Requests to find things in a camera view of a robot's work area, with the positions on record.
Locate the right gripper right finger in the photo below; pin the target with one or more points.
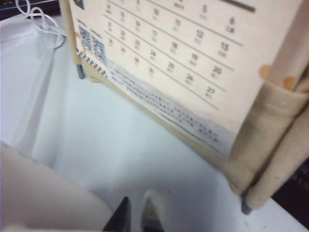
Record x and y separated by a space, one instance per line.
154 207

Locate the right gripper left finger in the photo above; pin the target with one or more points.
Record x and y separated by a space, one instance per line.
120 217

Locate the black printed mouse pad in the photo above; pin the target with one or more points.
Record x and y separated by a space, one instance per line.
294 193

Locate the beige fabric metal calendar stand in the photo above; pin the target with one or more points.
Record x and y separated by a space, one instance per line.
270 125

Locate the paper desk calendar pages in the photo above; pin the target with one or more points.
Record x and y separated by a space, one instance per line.
181 60

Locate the black keyboard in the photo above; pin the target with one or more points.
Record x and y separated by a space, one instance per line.
7 7

